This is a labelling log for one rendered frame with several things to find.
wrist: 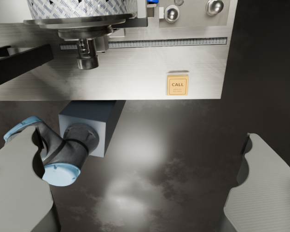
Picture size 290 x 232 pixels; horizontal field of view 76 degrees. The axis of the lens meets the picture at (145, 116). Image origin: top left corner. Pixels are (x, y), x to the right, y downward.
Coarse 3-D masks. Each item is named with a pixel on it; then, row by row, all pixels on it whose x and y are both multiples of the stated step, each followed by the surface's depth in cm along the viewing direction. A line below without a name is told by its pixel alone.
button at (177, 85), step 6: (168, 78) 63; (174, 78) 63; (180, 78) 62; (186, 78) 62; (168, 84) 64; (174, 84) 64; (180, 84) 63; (186, 84) 63; (168, 90) 65; (174, 90) 65; (180, 90) 65; (186, 90) 64
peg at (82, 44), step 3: (78, 39) 28; (81, 39) 28; (84, 39) 28; (81, 42) 28; (84, 42) 28; (81, 45) 29; (84, 45) 29; (87, 45) 29; (81, 48) 29; (84, 48) 29; (87, 48) 29; (81, 51) 29; (84, 51) 29; (87, 51) 29
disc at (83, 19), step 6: (132, 12) 27; (30, 18) 25; (48, 18) 21; (54, 18) 20; (60, 18) 19; (66, 18) 19; (72, 18) 19; (78, 18) 20; (84, 18) 20; (90, 18) 20; (96, 18) 20; (102, 18) 20; (108, 18) 21; (114, 18) 21; (120, 18) 22; (126, 18) 23; (30, 24) 21; (36, 24) 20
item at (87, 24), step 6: (42, 24) 22; (48, 24) 22; (54, 24) 21; (60, 24) 21; (66, 24) 21; (72, 24) 21; (78, 24) 21; (84, 24) 21; (90, 24) 21; (96, 24) 22; (102, 24) 22; (108, 24) 23
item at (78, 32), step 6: (60, 30) 24; (66, 30) 24; (72, 30) 23; (78, 30) 23; (84, 30) 23; (90, 30) 24; (96, 30) 24; (102, 30) 24; (108, 30) 25; (60, 36) 25; (66, 36) 24; (72, 36) 24; (78, 36) 24; (84, 36) 24; (90, 36) 24; (96, 36) 24
